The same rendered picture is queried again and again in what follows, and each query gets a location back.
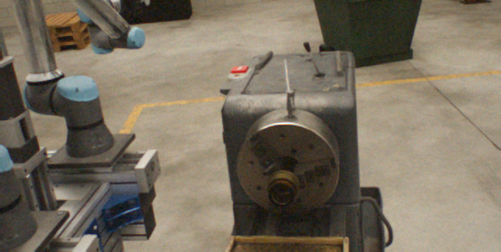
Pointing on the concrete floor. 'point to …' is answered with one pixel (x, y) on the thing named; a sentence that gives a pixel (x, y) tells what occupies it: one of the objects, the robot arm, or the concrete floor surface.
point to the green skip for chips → (368, 19)
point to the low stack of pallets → (67, 30)
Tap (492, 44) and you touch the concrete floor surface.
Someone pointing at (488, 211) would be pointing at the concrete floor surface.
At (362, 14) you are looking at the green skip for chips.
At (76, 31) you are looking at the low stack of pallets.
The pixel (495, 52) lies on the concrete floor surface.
